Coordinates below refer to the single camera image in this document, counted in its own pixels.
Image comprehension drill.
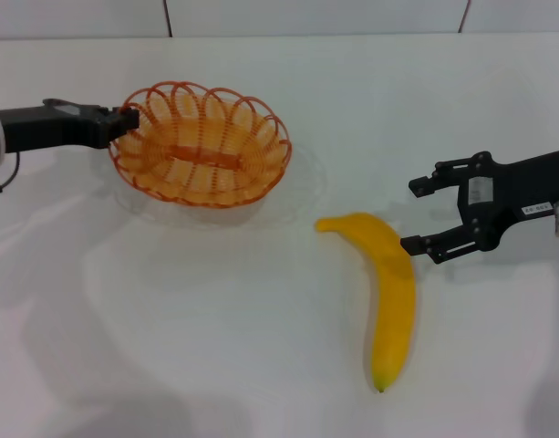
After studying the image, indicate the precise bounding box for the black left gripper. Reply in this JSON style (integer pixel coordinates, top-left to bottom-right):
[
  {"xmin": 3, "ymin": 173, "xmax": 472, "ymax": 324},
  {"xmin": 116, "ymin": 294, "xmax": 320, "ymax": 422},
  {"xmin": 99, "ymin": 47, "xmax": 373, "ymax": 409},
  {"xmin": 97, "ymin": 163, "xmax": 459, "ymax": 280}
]
[{"xmin": 0, "ymin": 98, "xmax": 140, "ymax": 154}]

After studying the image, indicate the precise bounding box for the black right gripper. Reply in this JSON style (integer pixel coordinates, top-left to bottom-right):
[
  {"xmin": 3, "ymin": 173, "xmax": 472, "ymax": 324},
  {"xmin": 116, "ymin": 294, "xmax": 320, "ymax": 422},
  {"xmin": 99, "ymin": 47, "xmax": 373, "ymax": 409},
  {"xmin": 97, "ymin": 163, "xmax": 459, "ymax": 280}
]
[{"xmin": 399, "ymin": 146, "xmax": 559, "ymax": 266}]

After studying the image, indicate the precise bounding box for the orange woven plastic basket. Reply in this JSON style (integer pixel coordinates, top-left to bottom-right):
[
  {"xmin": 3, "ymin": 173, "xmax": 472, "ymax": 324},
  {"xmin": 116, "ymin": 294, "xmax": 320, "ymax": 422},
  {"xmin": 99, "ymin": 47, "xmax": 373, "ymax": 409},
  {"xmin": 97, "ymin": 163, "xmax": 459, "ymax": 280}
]
[{"xmin": 108, "ymin": 80, "xmax": 293, "ymax": 210}]

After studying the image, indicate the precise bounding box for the yellow banana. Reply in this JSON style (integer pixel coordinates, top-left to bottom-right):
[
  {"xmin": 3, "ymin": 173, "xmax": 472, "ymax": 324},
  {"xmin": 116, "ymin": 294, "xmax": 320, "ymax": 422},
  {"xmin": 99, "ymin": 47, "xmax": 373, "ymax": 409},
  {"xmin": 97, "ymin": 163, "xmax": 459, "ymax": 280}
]
[{"xmin": 314, "ymin": 212, "xmax": 417, "ymax": 394}]

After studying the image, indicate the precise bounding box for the black cable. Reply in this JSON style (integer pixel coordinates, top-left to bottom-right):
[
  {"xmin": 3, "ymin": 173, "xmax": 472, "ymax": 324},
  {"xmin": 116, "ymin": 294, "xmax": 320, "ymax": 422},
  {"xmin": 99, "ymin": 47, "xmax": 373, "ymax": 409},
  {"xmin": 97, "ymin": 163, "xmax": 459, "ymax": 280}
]
[{"xmin": 0, "ymin": 151, "xmax": 21, "ymax": 196}]

